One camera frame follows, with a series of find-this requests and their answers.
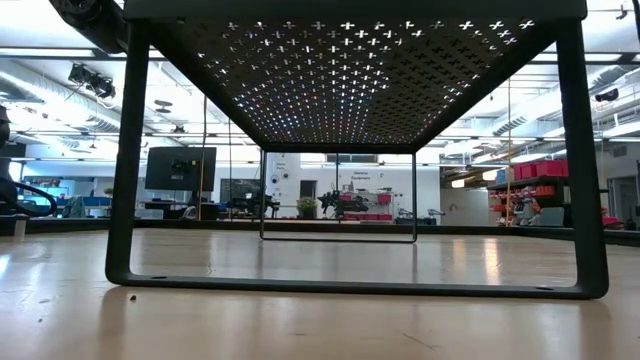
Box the black aluminium rig frame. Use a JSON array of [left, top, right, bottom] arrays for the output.
[[0, 214, 640, 247]]

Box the red wall bin rack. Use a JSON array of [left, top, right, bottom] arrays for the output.
[[339, 192, 394, 222]]

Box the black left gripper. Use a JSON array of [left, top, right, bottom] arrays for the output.
[[48, 0, 129, 55]]

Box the black perforated metal riser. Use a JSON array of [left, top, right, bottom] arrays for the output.
[[104, 0, 610, 301]]

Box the dark chalkboard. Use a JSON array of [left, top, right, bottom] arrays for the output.
[[219, 178, 262, 204]]

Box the large red storage bin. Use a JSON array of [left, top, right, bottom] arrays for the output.
[[535, 159, 570, 179]]

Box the black storage shelf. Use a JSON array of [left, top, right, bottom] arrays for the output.
[[487, 174, 574, 229]]

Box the black base cable loop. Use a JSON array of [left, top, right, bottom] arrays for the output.
[[0, 178, 58, 219]]

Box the black monitor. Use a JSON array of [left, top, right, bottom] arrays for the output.
[[144, 146, 218, 193]]

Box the black ceiling spotlight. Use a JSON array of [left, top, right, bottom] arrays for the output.
[[67, 63, 117, 100]]

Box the small red storage bin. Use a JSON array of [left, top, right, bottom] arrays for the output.
[[513, 162, 538, 181]]

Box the green bushy potted plant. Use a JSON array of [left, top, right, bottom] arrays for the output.
[[296, 196, 319, 220]]

